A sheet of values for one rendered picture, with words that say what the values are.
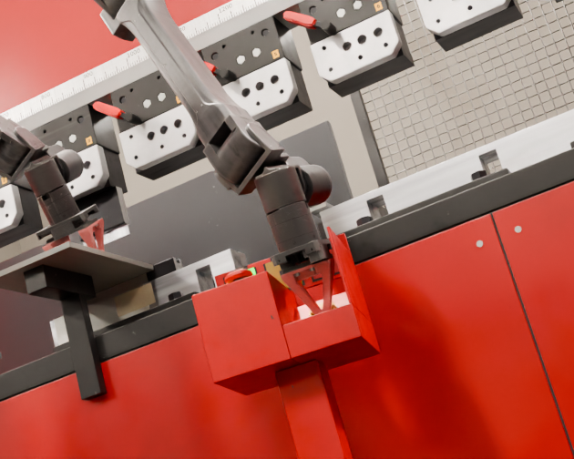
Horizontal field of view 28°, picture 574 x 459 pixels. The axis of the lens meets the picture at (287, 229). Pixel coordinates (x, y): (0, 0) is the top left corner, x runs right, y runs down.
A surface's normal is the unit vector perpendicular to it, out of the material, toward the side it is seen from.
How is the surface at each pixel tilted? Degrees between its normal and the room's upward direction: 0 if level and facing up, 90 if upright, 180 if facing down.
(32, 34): 90
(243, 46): 90
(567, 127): 90
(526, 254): 90
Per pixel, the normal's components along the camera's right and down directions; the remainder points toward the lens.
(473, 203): -0.40, -0.18
